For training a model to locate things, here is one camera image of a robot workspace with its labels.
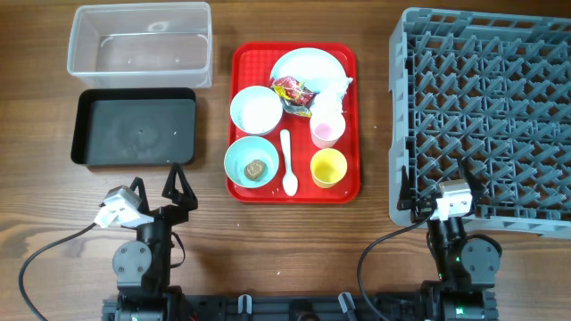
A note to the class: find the pink plastic cup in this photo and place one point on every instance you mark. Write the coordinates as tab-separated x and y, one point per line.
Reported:
326	128

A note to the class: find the red foil snack wrapper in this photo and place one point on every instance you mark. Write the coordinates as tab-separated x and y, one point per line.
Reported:
294	95

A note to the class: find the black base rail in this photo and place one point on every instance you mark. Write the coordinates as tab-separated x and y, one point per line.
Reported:
303	307

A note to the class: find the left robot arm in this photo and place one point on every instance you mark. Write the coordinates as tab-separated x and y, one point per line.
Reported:
143	266

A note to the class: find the light blue plate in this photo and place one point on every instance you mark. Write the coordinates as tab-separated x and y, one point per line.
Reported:
316	68

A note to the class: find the clear plastic bin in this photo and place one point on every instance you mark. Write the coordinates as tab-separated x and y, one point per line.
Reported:
142	45

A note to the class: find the black plastic tray bin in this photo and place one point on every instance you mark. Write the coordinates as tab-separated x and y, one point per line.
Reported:
134	127

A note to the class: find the mint green bowl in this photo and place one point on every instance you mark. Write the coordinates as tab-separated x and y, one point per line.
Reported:
245	151

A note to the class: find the light blue bowl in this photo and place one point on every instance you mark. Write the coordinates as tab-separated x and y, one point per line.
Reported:
250	93

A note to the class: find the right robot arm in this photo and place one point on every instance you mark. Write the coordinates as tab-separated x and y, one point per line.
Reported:
466	264

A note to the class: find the white rice pile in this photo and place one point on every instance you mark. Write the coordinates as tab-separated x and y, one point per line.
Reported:
260	115

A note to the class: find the white plastic spoon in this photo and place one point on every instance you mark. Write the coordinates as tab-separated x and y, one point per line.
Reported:
290	181

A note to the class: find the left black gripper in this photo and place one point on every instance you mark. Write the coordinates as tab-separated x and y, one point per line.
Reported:
185	201

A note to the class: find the grey dishwasher rack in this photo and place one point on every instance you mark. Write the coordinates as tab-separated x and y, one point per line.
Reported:
492	89

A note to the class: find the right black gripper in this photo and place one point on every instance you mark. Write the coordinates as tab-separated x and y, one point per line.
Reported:
421	209

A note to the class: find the white tissue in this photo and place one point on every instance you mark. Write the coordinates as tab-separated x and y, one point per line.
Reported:
330	99

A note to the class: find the red serving tray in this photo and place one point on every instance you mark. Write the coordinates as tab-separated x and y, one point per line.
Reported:
252	65

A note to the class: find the brown cookie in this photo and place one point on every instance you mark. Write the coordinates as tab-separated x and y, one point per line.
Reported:
255	169

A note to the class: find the yellow plastic cup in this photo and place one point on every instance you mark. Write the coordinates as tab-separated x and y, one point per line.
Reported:
328	167

